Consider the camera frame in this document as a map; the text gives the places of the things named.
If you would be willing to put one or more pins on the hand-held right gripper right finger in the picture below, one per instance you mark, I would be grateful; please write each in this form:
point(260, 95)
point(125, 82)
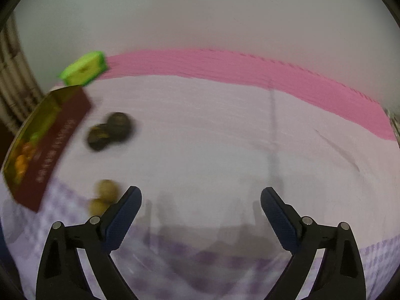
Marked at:
point(279, 222)

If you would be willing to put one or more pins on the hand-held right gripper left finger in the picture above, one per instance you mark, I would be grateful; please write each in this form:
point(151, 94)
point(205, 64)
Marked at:
point(120, 222)

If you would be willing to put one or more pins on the tan longan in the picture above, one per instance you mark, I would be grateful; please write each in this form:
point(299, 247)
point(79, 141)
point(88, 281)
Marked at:
point(107, 189)
point(98, 207)

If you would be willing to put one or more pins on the dark brown round fruit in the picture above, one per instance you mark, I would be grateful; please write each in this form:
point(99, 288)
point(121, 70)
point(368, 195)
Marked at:
point(118, 125)
point(98, 137)

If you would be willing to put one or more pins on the maroon and gold tin box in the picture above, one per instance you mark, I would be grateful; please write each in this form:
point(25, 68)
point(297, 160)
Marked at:
point(59, 140)

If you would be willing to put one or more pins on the purple checked white cloth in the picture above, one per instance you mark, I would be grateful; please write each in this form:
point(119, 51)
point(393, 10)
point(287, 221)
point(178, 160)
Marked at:
point(203, 150)

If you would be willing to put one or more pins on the green tissue packet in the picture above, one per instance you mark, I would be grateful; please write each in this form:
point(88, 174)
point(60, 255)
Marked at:
point(84, 68)

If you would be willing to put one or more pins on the pink foam mat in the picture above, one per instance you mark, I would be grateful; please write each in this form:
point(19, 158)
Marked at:
point(234, 65)

